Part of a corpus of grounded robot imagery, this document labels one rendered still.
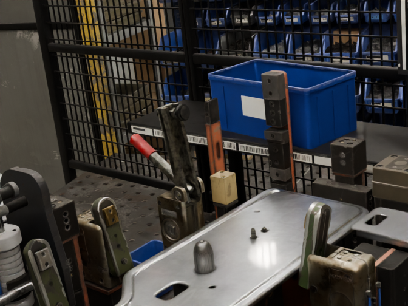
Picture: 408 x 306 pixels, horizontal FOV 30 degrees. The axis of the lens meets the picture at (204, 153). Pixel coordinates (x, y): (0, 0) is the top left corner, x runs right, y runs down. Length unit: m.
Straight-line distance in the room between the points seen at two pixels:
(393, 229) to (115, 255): 0.46
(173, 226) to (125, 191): 1.03
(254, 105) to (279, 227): 0.42
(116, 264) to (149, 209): 0.99
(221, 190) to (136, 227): 0.76
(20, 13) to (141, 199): 1.60
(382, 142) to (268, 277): 0.54
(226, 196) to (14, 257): 0.41
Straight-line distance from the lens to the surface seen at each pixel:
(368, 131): 1.68
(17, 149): 3.95
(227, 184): 1.39
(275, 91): 1.53
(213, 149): 1.40
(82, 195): 2.42
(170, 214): 1.36
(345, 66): 1.74
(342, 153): 1.46
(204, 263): 1.18
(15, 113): 3.87
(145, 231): 2.09
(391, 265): 1.23
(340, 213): 1.36
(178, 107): 1.29
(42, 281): 1.15
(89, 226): 1.25
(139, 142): 1.39
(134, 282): 1.20
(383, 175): 1.39
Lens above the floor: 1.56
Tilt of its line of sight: 19 degrees down
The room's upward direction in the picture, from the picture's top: 7 degrees counter-clockwise
